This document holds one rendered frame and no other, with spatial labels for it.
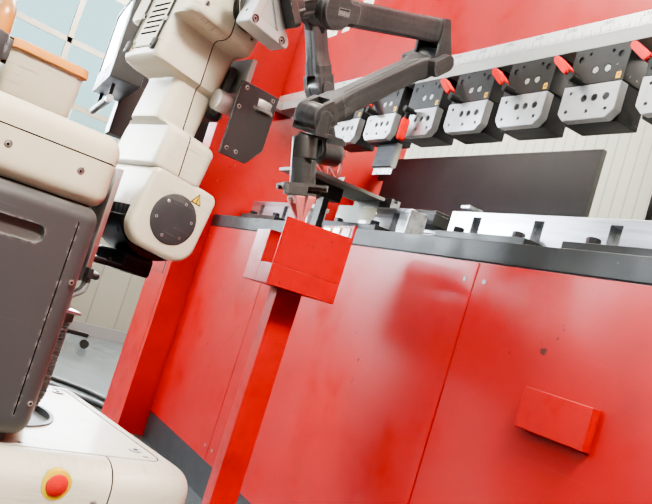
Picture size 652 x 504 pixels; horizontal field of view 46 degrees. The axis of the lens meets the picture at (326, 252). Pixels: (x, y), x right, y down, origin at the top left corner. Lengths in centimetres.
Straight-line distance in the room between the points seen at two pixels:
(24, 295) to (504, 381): 84
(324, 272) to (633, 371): 69
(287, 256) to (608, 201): 325
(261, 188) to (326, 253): 140
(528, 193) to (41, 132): 167
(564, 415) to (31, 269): 88
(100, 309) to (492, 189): 359
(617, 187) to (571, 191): 227
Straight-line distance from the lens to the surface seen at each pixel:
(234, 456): 173
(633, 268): 132
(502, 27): 204
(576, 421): 129
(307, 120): 166
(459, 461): 149
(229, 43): 162
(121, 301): 570
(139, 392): 296
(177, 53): 160
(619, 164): 473
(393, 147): 226
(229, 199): 297
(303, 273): 163
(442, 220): 233
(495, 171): 269
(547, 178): 250
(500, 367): 146
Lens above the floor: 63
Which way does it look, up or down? 5 degrees up
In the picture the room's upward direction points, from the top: 17 degrees clockwise
